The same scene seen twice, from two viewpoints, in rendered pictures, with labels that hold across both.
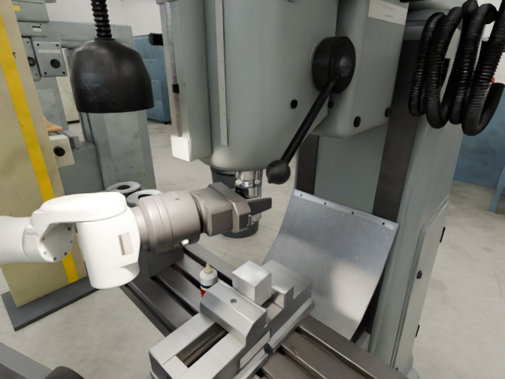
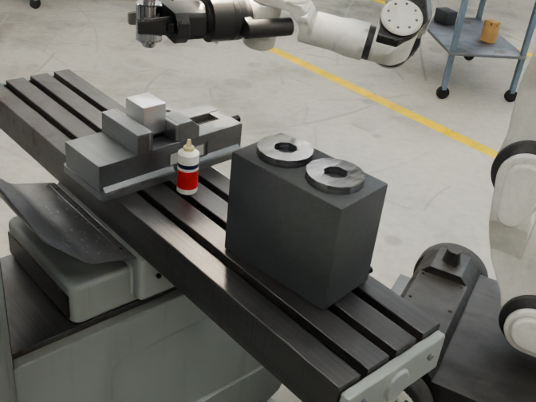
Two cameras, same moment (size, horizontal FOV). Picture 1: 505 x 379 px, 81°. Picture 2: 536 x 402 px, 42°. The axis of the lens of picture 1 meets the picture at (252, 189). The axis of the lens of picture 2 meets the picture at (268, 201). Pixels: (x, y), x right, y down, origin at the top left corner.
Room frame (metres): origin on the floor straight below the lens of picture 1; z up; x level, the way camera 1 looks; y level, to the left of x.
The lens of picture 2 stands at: (1.69, 0.30, 1.63)
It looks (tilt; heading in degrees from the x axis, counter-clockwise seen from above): 31 degrees down; 182
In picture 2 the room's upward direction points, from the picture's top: 7 degrees clockwise
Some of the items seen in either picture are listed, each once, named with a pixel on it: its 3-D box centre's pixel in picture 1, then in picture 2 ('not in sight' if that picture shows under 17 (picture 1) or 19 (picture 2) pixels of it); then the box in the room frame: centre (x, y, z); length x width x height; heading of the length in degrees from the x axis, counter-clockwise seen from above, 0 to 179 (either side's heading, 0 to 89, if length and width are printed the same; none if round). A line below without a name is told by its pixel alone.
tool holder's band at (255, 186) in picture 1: (248, 184); (149, 5); (0.48, 0.01, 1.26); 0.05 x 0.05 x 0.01
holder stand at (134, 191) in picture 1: (139, 223); (301, 214); (0.73, 0.32, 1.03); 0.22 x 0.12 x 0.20; 53
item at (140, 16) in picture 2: (248, 201); (149, 24); (0.48, 0.01, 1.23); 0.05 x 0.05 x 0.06
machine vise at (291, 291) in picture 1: (242, 315); (158, 137); (0.45, 0.02, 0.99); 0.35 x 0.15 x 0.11; 139
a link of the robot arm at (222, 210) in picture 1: (200, 213); (196, 20); (0.43, 0.08, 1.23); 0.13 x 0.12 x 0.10; 33
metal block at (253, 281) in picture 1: (252, 284); (145, 114); (0.47, 0.00, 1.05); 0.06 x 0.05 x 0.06; 49
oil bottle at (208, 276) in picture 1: (209, 283); (187, 165); (0.54, 0.10, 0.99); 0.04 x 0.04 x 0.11
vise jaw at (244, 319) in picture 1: (232, 310); (168, 119); (0.43, 0.04, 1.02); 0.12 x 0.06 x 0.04; 49
